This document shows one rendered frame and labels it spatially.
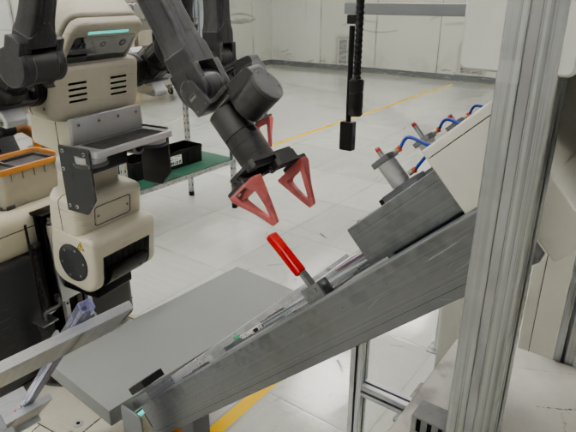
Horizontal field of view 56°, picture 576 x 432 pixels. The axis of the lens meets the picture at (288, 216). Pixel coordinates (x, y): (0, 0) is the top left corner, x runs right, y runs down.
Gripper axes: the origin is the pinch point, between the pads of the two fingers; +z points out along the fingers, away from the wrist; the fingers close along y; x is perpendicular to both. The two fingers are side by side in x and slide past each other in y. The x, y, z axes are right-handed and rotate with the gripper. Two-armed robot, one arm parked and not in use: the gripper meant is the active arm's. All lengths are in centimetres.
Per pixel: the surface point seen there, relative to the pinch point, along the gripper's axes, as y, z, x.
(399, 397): 52, 51, 52
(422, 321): 137, 53, 94
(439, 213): -16.5, 12.5, -29.7
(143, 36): 402, -366, 394
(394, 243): -16.5, 12.6, -23.5
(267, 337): -20.7, 13.6, -3.3
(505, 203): -24.3, 14.2, -38.9
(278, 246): -17.4, 5.3, -10.2
